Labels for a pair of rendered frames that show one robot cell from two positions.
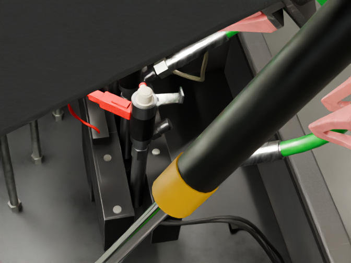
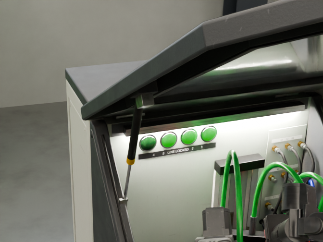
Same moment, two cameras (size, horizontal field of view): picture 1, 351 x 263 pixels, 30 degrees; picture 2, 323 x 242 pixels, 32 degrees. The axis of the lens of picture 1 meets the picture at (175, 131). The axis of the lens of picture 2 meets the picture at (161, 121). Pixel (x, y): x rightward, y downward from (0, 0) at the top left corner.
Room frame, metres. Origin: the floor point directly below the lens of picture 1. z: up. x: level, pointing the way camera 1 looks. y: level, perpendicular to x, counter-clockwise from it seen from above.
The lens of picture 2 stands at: (0.16, -1.11, 2.06)
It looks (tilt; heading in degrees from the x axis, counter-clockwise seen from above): 25 degrees down; 87
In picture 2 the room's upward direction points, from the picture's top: 2 degrees clockwise
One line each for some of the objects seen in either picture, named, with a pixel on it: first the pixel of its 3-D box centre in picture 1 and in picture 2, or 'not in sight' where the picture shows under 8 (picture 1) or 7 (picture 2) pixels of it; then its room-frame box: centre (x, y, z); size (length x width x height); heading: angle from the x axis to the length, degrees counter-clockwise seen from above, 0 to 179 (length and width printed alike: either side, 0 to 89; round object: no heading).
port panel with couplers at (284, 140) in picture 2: not in sight; (284, 175); (0.60, 0.37, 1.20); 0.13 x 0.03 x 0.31; 19
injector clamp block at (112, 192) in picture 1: (120, 141); not in sight; (0.58, 0.08, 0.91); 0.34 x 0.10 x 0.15; 19
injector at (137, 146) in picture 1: (148, 155); not in sight; (0.47, 0.03, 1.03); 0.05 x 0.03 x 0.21; 109
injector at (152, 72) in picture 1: (136, 105); not in sight; (0.54, 0.05, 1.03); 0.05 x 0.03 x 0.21; 109
